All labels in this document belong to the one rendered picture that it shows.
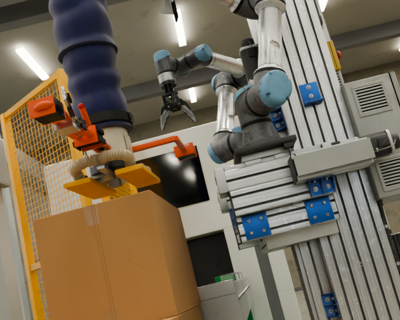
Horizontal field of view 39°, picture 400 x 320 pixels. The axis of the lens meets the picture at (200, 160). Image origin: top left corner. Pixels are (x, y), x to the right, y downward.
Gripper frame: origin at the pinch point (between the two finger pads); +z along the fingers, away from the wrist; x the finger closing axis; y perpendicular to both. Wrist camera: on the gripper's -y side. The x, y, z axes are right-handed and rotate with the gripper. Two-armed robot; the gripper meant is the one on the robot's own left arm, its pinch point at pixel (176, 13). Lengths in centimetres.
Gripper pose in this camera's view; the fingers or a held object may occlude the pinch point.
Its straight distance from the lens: 197.6
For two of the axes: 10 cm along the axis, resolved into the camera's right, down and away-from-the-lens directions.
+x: -0.5, -2.1, -9.8
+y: -9.7, 2.4, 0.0
